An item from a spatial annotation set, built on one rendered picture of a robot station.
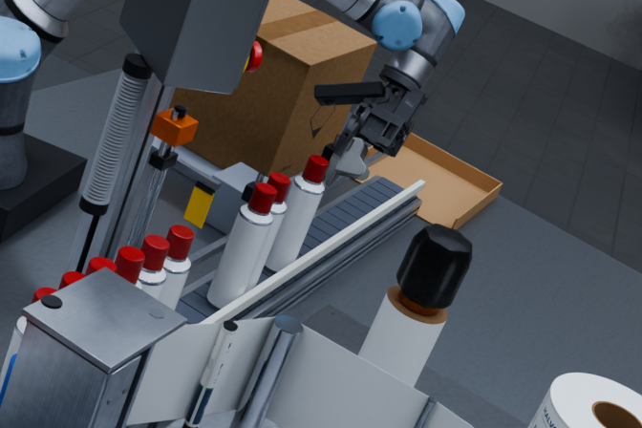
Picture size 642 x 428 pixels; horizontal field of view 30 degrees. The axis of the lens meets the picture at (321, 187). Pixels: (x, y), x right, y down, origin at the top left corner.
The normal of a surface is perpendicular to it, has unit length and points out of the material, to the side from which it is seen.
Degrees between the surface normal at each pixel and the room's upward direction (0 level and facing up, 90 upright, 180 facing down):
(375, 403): 90
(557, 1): 90
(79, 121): 0
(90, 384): 90
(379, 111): 60
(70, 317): 0
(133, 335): 0
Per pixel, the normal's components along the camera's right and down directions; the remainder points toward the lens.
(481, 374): 0.35, -0.84
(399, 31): 0.07, 0.43
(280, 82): -0.44, 0.24
